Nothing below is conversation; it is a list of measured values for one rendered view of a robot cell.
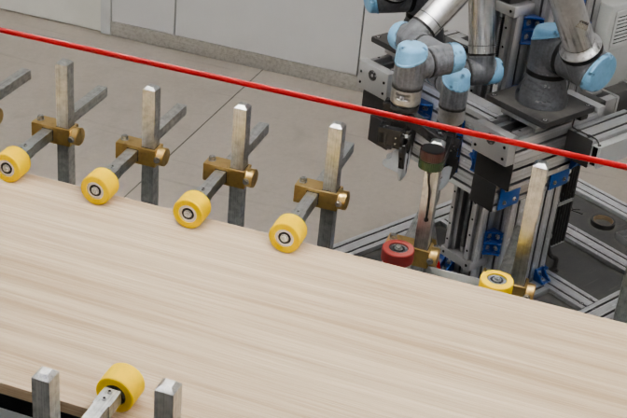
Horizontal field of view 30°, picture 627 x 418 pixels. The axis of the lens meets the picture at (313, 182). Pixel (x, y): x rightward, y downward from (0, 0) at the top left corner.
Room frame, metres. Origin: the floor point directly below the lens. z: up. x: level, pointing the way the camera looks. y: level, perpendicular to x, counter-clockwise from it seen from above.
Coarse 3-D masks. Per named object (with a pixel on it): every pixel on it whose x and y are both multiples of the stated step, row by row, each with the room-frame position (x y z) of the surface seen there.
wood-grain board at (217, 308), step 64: (0, 192) 2.52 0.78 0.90; (64, 192) 2.55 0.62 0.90; (0, 256) 2.24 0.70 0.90; (64, 256) 2.26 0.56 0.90; (128, 256) 2.29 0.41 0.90; (192, 256) 2.31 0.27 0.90; (256, 256) 2.34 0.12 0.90; (320, 256) 2.37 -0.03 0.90; (0, 320) 1.99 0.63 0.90; (64, 320) 2.02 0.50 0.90; (128, 320) 2.04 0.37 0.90; (192, 320) 2.06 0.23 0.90; (256, 320) 2.08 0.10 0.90; (320, 320) 2.11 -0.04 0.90; (384, 320) 2.13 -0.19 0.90; (448, 320) 2.15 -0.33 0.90; (512, 320) 2.18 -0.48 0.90; (576, 320) 2.20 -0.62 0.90; (0, 384) 1.80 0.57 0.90; (64, 384) 1.81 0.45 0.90; (192, 384) 1.84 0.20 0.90; (256, 384) 1.86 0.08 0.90; (320, 384) 1.88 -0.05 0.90; (384, 384) 1.90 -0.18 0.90; (448, 384) 1.92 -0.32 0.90; (512, 384) 1.94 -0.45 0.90; (576, 384) 1.96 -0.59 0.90
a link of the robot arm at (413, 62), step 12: (408, 48) 2.59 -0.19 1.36; (420, 48) 2.60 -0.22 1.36; (396, 60) 2.60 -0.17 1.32; (408, 60) 2.58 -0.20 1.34; (420, 60) 2.58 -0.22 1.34; (432, 60) 2.62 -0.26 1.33; (396, 72) 2.60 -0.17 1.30; (408, 72) 2.58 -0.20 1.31; (420, 72) 2.59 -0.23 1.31; (432, 72) 2.61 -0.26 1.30; (396, 84) 2.59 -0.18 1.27; (408, 84) 2.58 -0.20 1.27; (420, 84) 2.59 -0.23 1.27
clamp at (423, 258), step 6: (402, 240) 2.53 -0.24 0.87; (408, 240) 2.53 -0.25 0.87; (432, 246) 2.51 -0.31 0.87; (414, 252) 2.49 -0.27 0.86; (420, 252) 2.49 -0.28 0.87; (426, 252) 2.48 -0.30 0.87; (432, 252) 2.49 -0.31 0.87; (438, 252) 2.49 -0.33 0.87; (414, 258) 2.49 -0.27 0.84; (420, 258) 2.48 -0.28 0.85; (426, 258) 2.48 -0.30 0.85; (432, 258) 2.48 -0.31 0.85; (438, 258) 2.50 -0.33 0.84; (414, 264) 2.49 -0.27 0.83; (420, 264) 2.48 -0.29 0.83; (426, 264) 2.48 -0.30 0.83; (432, 264) 2.48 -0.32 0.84
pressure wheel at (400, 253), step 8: (392, 240) 2.46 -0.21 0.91; (400, 240) 2.46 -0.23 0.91; (384, 248) 2.42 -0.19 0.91; (392, 248) 2.43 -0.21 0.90; (400, 248) 2.43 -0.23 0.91; (408, 248) 2.43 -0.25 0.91; (384, 256) 2.41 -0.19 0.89; (392, 256) 2.39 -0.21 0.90; (400, 256) 2.39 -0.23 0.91; (408, 256) 2.40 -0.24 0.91; (392, 264) 2.39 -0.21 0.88; (400, 264) 2.39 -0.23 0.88; (408, 264) 2.40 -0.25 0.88
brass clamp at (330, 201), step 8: (296, 184) 2.58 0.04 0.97; (304, 184) 2.59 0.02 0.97; (312, 184) 2.59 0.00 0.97; (320, 184) 2.59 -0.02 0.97; (296, 192) 2.58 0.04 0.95; (304, 192) 2.57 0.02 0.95; (320, 192) 2.56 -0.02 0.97; (328, 192) 2.56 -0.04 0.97; (336, 192) 2.56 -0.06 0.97; (344, 192) 2.56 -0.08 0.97; (296, 200) 2.58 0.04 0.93; (320, 200) 2.56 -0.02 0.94; (328, 200) 2.55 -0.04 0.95; (336, 200) 2.55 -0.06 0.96; (344, 200) 2.55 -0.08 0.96; (328, 208) 2.55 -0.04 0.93; (336, 208) 2.55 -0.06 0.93; (344, 208) 2.55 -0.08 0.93
